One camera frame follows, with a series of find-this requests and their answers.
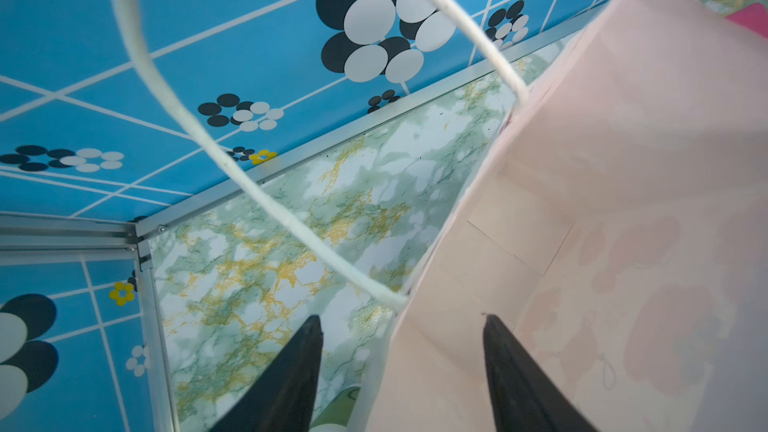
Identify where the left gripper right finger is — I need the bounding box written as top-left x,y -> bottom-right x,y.
483,314 -> 596,432

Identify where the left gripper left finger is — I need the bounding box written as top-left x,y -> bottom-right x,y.
212,315 -> 323,432

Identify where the red white gift bag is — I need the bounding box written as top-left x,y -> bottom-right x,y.
142,0 -> 767,431

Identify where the green white paper cup stack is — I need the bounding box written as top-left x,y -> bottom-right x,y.
309,386 -> 361,432

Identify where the pink napkin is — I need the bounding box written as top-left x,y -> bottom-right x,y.
726,3 -> 768,38

